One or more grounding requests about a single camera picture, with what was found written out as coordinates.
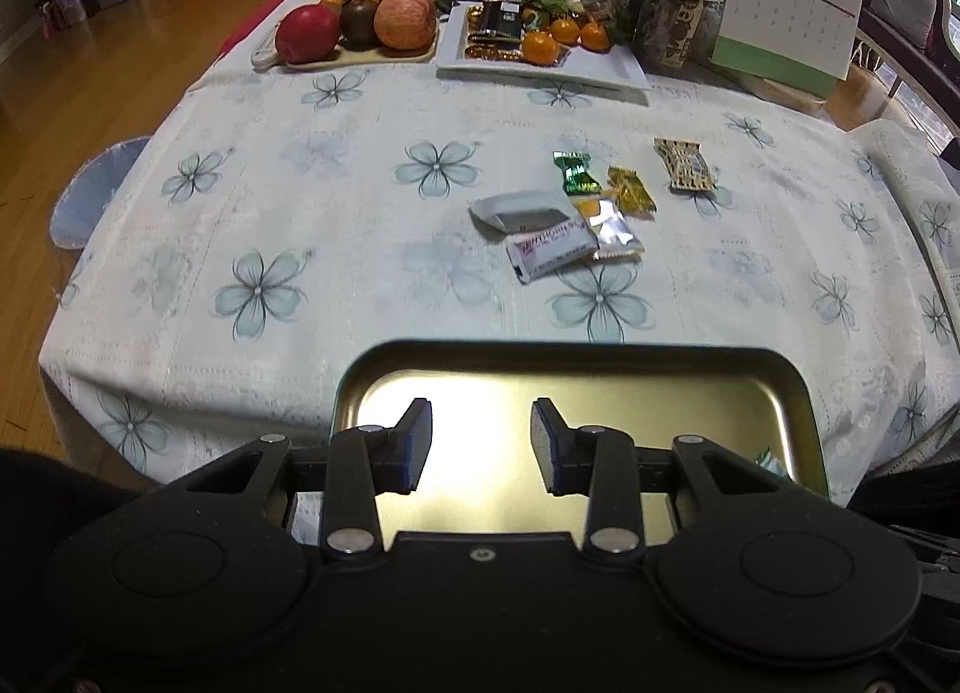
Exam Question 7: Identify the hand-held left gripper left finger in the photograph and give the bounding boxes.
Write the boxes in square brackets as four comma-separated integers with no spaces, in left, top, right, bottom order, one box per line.
[161,397,434,561]

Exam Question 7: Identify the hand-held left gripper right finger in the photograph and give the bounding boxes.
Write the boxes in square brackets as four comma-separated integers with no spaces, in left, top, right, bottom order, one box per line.
[530,397,808,563]

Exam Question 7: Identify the gold metal tray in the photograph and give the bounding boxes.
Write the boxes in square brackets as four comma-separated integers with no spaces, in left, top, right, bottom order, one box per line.
[328,339,832,536]

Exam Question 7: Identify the purple white snack packet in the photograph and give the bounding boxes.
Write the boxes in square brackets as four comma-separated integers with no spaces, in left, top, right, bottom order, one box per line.
[505,216,595,283]

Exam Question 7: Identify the silver and orange packet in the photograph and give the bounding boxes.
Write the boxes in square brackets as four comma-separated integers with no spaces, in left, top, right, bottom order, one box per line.
[577,197,647,263]

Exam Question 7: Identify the plain white pillow packet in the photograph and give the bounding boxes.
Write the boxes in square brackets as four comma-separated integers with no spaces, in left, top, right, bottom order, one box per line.
[469,189,580,239]

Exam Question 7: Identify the gold yellow candy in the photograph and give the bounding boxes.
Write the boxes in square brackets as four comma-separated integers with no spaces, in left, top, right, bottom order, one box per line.
[605,166,660,218]

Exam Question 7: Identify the small green candy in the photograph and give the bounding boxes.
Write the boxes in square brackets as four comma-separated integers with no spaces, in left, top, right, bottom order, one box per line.
[553,151,602,198]

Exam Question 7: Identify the beige patterned snack packet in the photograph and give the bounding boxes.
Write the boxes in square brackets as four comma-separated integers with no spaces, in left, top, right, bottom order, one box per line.
[652,136,719,192]

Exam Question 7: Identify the white rectangular plate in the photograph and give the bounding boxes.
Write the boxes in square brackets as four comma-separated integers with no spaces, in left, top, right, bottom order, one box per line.
[435,1,653,92]

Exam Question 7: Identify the beige fruit tray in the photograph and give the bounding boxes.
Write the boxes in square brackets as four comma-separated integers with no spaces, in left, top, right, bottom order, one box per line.
[276,25,440,72]

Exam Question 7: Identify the blue round stool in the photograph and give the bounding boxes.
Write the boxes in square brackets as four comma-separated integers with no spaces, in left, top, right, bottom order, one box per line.
[48,135,155,248]

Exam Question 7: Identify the pink striped apple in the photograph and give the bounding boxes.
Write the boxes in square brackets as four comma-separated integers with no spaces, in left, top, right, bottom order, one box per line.
[373,0,439,52]

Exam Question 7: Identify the dark brown fruit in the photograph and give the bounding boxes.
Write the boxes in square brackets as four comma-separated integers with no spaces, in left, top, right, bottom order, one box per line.
[338,0,384,53]

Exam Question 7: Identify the white remote control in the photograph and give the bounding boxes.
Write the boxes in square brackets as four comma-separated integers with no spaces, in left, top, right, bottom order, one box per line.
[250,25,287,71]

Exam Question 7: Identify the red apple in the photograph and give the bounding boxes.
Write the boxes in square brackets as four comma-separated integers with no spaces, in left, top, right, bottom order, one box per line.
[274,4,343,65]

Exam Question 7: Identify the black snack packet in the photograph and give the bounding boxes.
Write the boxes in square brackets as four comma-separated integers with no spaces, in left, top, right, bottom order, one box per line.
[479,0,524,38]

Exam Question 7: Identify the wooden board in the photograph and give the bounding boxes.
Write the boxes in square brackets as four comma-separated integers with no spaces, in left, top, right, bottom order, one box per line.
[738,61,839,118]

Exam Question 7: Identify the blue and white bag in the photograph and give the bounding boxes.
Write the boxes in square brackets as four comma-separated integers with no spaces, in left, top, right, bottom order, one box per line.
[632,0,734,73]

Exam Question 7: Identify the desk calendar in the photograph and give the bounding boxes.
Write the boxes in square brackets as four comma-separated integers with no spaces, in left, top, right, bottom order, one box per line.
[709,0,866,81]

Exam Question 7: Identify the dark chair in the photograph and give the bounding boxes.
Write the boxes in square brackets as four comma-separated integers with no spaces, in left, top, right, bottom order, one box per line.
[835,0,960,148]

